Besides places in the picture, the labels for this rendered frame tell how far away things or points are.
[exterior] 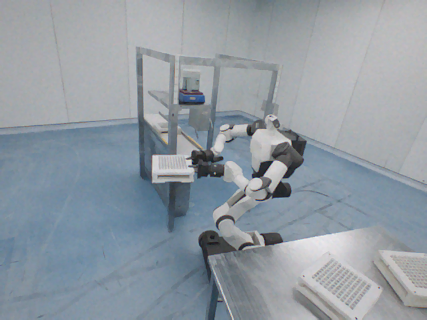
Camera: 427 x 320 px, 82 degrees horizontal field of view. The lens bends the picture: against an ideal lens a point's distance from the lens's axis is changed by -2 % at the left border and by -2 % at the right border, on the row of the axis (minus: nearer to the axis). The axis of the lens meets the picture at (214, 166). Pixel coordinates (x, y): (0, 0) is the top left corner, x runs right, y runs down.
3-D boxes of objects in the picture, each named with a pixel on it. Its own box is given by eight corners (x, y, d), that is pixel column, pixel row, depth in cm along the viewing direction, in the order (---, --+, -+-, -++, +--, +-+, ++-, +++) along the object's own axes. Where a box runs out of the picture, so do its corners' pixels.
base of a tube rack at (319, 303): (377, 300, 102) (379, 296, 101) (351, 336, 87) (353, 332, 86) (323, 261, 118) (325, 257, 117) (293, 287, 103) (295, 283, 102)
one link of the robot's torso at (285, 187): (282, 191, 193) (287, 171, 185) (289, 201, 181) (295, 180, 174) (248, 193, 186) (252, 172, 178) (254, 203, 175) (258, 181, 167)
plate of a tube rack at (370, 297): (382, 291, 100) (384, 288, 99) (356, 328, 85) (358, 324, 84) (326, 253, 116) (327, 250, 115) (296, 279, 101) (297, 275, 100)
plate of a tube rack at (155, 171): (152, 157, 164) (152, 155, 163) (189, 157, 169) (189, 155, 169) (151, 175, 143) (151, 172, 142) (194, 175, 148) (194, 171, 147)
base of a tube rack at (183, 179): (152, 164, 166) (152, 161, 165) (189, 164, 172) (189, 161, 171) (152, 183, 145) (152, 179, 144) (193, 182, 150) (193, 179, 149)
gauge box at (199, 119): (209, 131, 220) (211, 108, 211) (198, 131, 215) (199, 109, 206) (198, 123, 237) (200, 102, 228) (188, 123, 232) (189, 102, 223)
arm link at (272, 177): (269, 206, 135) (289, 175, 142) (262, 193, 127) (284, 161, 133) (253, 199, 143) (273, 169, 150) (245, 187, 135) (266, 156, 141)
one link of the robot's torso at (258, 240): (256, 240, 216) (259, 229, 210) (265, 258, 199) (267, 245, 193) (233, 242, 211) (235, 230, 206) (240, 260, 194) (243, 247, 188)
